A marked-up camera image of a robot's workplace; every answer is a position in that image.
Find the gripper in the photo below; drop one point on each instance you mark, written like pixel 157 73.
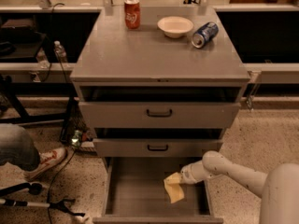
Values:
pixel 187 174

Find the yellow sponge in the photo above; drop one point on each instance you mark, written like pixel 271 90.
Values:
pixel 174 191

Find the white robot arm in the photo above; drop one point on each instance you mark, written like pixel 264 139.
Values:
pixel 278 190

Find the grey open bottom drawer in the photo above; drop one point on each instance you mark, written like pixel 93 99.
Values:
pixel 135 194

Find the grey middle drawer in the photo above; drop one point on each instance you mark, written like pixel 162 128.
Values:
pixel 155 147

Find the grey drawer cabinet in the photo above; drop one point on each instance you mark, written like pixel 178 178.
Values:
pixel 143 65

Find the grey top drawer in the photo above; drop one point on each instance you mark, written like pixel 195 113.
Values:
pixel 158 115

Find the white red sneaker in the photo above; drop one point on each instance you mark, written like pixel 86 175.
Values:
pixel 47 161

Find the blue soda can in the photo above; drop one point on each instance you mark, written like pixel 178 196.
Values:
pixel 205 34

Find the black white tripod stand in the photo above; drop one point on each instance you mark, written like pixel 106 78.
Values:
pixel 35 189

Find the white bowl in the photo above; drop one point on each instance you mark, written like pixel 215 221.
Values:
pixel 174 26

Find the blue jeans leg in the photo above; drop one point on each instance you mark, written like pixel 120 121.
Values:
pixel 17 147

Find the clear water bottle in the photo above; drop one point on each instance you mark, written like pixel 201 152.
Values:
pixel 60 52

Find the red soda can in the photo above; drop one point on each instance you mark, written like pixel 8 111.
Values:
pixel 132 13

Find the black side table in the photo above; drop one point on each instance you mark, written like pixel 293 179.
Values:
pixel 30 67

